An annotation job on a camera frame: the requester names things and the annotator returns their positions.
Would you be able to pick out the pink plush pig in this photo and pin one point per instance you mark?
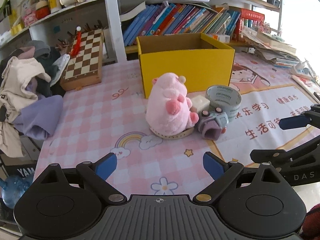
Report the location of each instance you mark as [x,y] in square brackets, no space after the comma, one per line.
[168,108]

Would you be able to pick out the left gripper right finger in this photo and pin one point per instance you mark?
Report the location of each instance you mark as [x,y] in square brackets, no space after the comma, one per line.
[224,175]

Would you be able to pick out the purple grey toy car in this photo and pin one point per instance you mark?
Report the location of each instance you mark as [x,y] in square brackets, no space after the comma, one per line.
[212,124]

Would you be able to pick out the white shelf frame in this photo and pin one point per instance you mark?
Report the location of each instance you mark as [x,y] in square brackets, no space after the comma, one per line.
[57,25]

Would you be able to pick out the yellow cardboard box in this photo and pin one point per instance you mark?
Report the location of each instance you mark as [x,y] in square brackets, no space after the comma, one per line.
[201,59]

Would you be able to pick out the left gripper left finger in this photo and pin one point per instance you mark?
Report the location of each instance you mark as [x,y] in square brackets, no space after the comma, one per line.
[94,176]

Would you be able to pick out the pink checkered table mat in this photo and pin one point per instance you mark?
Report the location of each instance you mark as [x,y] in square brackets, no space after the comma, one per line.
[112,117]

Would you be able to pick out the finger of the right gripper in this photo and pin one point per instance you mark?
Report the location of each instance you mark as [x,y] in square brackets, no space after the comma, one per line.
[282,156]
[294,122]

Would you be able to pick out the stack of papers and books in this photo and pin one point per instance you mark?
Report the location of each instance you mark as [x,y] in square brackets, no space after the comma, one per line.
[266,46]

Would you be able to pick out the wooden chessboard box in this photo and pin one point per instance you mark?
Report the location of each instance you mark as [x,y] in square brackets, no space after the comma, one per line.
[86,68]

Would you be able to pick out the white blue orange box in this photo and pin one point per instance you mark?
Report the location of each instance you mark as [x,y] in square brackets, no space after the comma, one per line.
[223,38]

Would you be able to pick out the white power strip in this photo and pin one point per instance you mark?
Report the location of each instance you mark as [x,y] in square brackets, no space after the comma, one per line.
[302,70]

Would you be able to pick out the beige garment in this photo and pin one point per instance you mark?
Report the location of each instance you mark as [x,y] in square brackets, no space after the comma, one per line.
[16,76]

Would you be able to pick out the purple garment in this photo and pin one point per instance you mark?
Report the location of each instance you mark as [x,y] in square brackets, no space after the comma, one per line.
[39,120]

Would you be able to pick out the red tassel ornament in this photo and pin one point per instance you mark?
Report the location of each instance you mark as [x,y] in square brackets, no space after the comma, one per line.
[76,47]

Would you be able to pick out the white digital wristwatch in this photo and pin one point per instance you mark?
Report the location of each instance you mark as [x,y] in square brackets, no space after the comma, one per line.
[181,135]

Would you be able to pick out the dark green garment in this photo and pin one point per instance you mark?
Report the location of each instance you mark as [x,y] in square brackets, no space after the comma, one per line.
[53,63]

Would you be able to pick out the grey tape roll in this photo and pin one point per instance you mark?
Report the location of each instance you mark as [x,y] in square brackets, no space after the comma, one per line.
[227,98]

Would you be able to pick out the row of leaning books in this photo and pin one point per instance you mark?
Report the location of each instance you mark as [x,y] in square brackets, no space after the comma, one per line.
[177,18]

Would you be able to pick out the blue water jug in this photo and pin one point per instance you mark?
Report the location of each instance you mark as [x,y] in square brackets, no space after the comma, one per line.
[13,188]

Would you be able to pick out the cream square block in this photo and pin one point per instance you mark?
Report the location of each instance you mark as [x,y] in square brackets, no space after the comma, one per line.
[199,104]

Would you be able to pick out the red thick dictionary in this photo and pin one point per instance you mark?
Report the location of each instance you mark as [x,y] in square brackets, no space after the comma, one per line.
[251,15]

